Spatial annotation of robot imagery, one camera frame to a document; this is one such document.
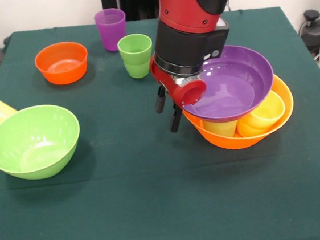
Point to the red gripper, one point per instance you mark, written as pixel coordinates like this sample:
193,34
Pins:
186,94

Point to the light green tapered cup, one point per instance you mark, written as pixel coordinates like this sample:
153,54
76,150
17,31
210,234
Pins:
222,127

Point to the purple bowl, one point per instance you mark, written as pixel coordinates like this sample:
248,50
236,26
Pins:
231,89

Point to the large yellow-orange bowl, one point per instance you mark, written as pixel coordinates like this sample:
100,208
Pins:
231,142

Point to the yellow-orange stepped cup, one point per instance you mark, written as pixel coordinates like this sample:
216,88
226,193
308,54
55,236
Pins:
263,120

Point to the orange-red bowl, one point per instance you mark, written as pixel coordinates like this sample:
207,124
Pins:
61,76

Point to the green bowl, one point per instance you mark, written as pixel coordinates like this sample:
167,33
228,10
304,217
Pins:
33,142

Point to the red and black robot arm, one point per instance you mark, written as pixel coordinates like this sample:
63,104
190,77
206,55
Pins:
190,22

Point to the green stepped cup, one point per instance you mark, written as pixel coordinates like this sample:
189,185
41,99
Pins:
137,65

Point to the dark green tablecloth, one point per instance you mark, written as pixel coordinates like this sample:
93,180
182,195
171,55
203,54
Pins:
168,196

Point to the purple cup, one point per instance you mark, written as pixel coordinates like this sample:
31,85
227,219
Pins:
111,33

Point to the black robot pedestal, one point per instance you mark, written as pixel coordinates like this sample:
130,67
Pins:
124,0

